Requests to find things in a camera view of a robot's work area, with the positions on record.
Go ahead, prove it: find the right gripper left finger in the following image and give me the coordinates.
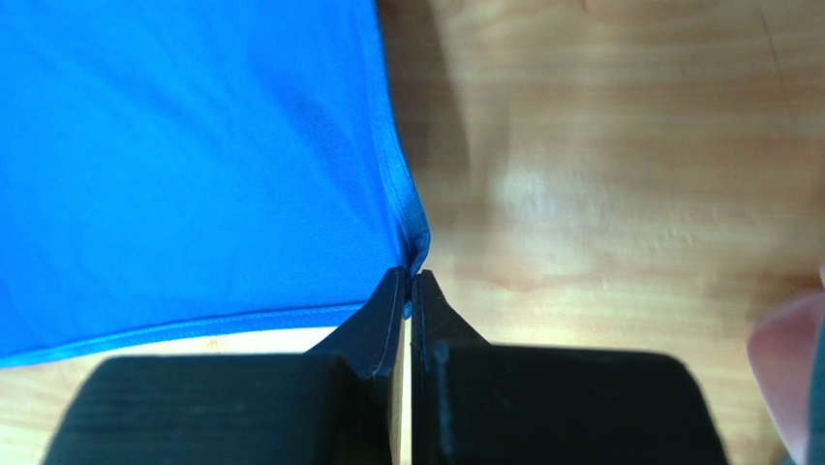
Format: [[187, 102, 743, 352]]
[[45, 267, 408, 464]]

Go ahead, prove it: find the blue cloth napkin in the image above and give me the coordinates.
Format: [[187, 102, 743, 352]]
[[1, 1, 430, 368]]

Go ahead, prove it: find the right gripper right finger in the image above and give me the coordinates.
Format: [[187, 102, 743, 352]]
[[411, 270, 726, 464]]

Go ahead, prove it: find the salmon pink t-shirt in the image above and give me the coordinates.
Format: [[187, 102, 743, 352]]
[[747, 289, 824, 464]]

